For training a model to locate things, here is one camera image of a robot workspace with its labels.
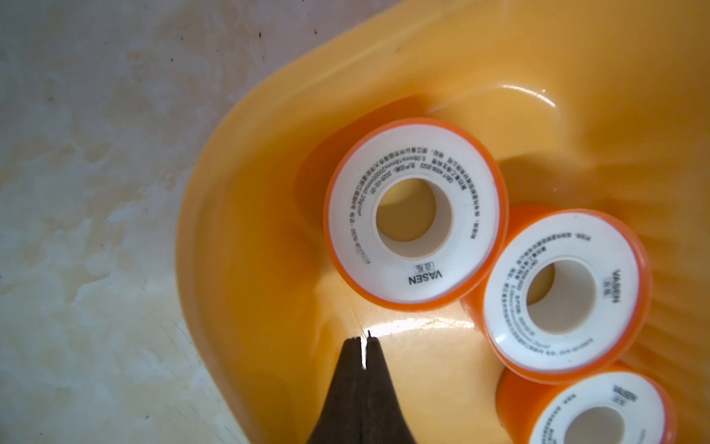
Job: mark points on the orange tape roll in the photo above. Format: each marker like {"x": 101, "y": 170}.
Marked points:
{"x": 567, "y": 296}
{"x": 457, "y": 251}

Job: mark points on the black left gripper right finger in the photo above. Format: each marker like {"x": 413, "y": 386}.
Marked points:
{"x": 382, "y": 419}

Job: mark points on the yellow plastic storage box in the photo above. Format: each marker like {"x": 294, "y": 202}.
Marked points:
{"x": 592, "y": 104}

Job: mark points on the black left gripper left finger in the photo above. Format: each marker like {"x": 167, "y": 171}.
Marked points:
{"x": 341, "y": 418}

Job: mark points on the orange tape roll mid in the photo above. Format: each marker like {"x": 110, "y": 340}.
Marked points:
{"x": 618, "y": 405}

